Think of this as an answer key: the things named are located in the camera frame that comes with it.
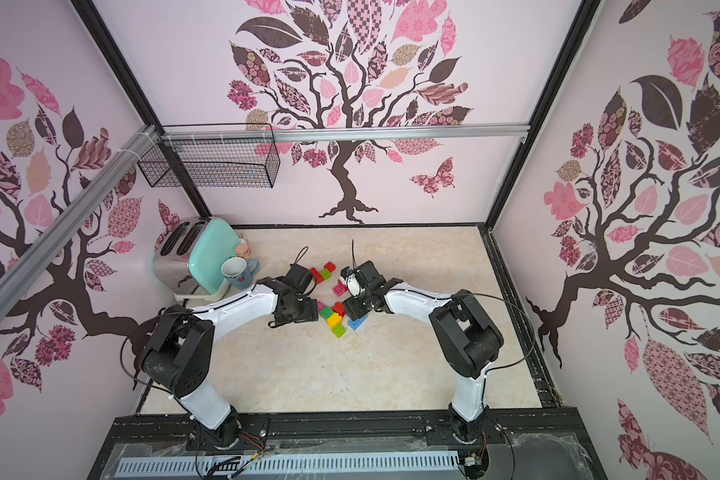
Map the mint green toaster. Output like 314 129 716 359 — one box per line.
152 217 242 295

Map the yellow lego brick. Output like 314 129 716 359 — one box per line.
326 313 342 329

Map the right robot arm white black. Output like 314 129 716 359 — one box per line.
340 261 531 444

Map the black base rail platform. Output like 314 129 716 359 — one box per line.
89 408 605 479

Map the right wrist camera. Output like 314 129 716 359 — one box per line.
340 267 362 297

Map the aluminium frame rail back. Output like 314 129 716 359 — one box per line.
161 123 530 143

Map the blue floral mug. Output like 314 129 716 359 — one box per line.
220 257 260 290

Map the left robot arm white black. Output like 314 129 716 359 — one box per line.
136 278 319 448

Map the red long lego brick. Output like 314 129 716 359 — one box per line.
309 268 324 284

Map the pink patterned small jar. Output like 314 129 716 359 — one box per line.
235 239 252 259

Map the black wire basket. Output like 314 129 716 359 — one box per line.
138 122 280 188

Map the aluminium frame rail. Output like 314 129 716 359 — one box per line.
0 125 159 322
161 123 530 143

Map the blue long lego brick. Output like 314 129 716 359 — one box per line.
348 315 368 330

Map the aluminium frame rail left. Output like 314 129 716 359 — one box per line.
0 125 159 322

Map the white slotted cable duct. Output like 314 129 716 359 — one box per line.
109 451 460 479

